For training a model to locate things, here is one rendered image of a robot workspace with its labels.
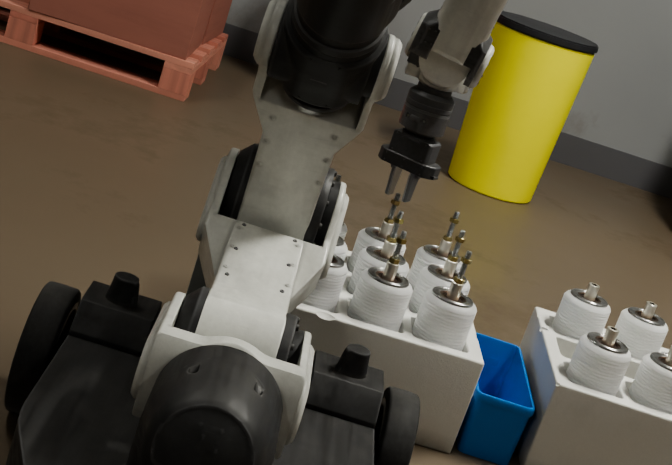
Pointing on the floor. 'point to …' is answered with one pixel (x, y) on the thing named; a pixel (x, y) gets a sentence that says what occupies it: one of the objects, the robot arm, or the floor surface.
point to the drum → (519, 107)
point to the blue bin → (497, 404)
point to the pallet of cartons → (124, 15)
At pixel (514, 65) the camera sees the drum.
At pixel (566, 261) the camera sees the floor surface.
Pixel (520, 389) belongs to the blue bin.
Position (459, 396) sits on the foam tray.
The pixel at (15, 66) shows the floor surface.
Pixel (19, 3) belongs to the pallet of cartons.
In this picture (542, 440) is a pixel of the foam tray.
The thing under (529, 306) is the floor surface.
